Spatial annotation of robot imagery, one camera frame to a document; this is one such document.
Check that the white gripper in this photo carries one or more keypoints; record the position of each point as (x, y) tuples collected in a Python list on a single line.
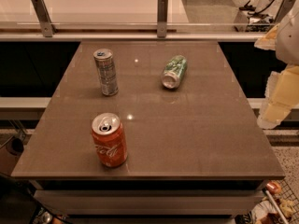
[(289, 42)]

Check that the green soda can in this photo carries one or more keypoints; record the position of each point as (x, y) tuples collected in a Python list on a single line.
[(174, 72)]

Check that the tall silver slim can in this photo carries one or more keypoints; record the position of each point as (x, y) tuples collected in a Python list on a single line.
[(106, 71)]

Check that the orange soda can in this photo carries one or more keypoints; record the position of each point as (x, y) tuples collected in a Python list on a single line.
[(109, 139)]

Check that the right metal rail bracket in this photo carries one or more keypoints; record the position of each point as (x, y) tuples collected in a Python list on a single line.
[(284, 9)]

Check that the metal rail bracket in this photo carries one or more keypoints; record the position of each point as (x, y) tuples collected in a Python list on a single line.
[(162, 12), (43, 15), (284, 9)]

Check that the middle metal rail bracket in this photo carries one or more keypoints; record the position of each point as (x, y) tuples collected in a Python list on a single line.
[(162, 12)]

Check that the wire basket with items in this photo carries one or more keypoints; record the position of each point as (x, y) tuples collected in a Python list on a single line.
[(276, 208)]

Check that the left metal rail bracket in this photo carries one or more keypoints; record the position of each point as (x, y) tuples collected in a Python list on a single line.
[(43, 15)]

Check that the glass barrier rail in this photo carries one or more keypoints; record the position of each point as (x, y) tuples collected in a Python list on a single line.
[(13, 31)]

